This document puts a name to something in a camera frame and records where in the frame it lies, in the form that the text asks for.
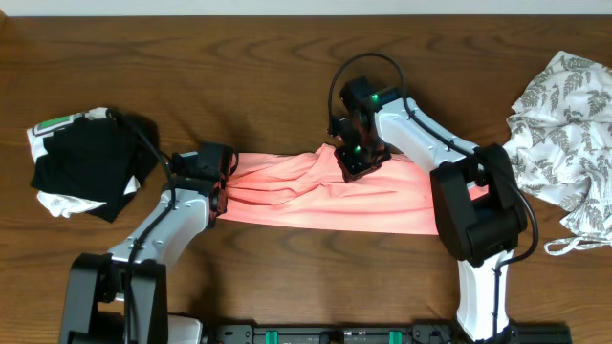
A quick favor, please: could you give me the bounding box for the pink t-shirt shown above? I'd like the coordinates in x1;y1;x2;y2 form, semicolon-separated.
217;142;490;236

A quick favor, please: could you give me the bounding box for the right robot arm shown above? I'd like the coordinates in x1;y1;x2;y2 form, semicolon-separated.
330;76;527;343

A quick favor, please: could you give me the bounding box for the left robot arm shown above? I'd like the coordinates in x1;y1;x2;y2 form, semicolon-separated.
59;142;238;343

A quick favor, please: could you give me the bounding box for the black folded garment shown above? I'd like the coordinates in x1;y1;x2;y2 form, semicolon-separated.
30;113;161;224

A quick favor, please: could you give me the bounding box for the white garment with green print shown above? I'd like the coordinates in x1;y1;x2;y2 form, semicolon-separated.
26;107;142;220

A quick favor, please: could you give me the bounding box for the white fern print cloth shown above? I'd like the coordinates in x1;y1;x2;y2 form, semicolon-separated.
504;51;611;256

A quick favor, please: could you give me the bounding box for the right black cable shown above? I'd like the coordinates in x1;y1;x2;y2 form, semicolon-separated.
327;52;540;340

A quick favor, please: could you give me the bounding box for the black cable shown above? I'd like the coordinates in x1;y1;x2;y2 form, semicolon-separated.
327;52;540;340
105;108;178;344

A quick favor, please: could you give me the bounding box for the left black cable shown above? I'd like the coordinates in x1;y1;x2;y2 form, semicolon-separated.
105;108;178;344

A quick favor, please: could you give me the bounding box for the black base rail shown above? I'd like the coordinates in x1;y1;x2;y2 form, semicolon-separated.
166;314;573;344

